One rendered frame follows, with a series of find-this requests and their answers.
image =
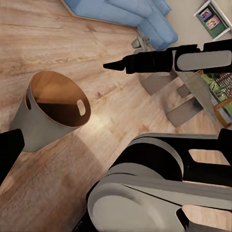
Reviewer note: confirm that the sofa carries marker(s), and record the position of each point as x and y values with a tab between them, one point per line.
147	16

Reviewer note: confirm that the trash can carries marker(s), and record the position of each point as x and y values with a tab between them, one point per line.
49	110

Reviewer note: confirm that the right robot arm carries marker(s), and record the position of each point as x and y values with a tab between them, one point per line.
216	57

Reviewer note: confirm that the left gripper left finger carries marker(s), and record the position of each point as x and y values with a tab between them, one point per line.
11	145

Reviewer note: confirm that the picture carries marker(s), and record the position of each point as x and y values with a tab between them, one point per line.
206	14
213	21

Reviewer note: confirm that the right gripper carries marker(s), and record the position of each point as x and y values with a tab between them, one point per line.
141	63

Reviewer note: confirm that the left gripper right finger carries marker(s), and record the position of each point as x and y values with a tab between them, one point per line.
224	143

